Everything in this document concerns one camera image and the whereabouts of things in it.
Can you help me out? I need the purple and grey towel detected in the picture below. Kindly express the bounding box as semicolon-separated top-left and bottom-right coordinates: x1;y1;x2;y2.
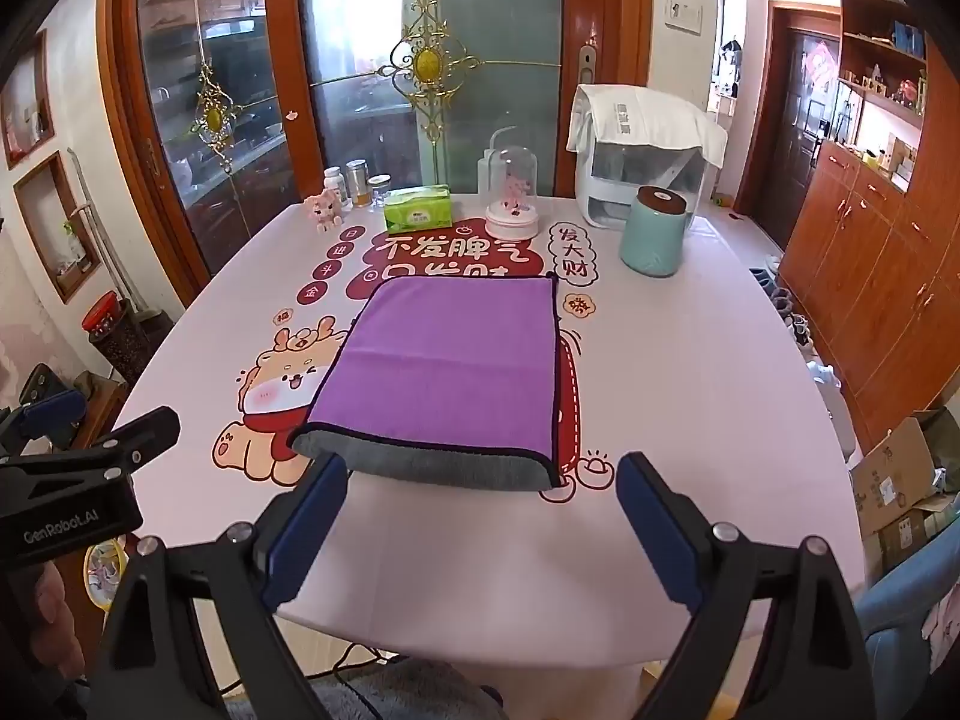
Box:
290;275;562;493

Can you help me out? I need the mint ceramic jar wooden lid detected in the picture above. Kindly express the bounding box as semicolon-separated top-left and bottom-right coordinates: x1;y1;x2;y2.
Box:
619;185;690;278

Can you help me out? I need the green tissue pack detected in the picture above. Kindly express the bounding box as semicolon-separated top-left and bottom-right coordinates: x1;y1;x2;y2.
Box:
382;184;454;236

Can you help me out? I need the small glass jar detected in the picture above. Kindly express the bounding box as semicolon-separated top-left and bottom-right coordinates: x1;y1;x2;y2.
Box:
368;174;392;206

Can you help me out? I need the blue chair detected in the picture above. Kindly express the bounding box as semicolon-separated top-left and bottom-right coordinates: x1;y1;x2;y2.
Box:
856;520;958;718

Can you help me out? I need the glass jar metal lid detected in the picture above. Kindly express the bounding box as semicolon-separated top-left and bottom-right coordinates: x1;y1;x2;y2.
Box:
345;158;373;208

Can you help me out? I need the glass dome pink flower ornament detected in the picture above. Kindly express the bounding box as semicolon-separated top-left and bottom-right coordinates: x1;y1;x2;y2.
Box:
483;146;539;242

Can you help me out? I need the wooden glass sliding door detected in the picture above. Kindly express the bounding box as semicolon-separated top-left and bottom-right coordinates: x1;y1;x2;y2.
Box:
98;0;652;301

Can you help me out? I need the white cloth appliance cover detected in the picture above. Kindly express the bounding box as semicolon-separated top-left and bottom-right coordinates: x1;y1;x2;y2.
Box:
566;85;727;169

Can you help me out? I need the cardboard box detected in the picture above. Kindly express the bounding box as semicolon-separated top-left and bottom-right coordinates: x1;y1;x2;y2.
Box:
850;408;958;583

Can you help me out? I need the person's left hand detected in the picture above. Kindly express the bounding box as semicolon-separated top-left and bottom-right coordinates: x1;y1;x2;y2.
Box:
28;562;85;681

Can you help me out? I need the white pill bottle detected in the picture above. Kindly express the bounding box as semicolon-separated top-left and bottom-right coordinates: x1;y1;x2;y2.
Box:
324;166;348;203

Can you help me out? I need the white countertop appliance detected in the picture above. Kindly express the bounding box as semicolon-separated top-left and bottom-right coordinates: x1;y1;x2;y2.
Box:
574;143;719;227

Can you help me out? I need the pink plush toy figurine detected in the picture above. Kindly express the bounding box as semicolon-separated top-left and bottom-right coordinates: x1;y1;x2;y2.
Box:
302;188;342;232

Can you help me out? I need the wooden cabinet with shelves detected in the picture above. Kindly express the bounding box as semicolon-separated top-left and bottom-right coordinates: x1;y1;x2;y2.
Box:
781;0;958;447

